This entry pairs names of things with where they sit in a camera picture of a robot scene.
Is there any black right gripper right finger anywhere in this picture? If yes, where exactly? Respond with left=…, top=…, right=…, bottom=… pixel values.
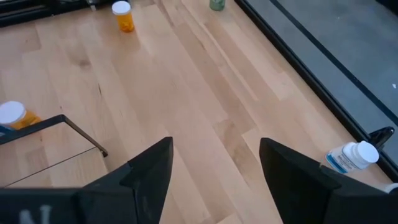
left=259, top=138, right=398, bottom=224

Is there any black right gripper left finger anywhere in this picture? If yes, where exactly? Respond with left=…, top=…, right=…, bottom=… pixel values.
left=76, top=136, right=174, bottom=224

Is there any black frame bracket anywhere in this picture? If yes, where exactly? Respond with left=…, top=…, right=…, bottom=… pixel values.
left=368, top=126, right=396, bottom=150

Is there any green bottle green cap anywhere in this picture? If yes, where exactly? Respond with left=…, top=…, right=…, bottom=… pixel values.
left=208, top=0, right=226, bottom=12

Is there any white bottle blue label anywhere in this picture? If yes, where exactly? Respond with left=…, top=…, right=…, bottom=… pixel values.
left=320, top=140, right=380, bottom=175

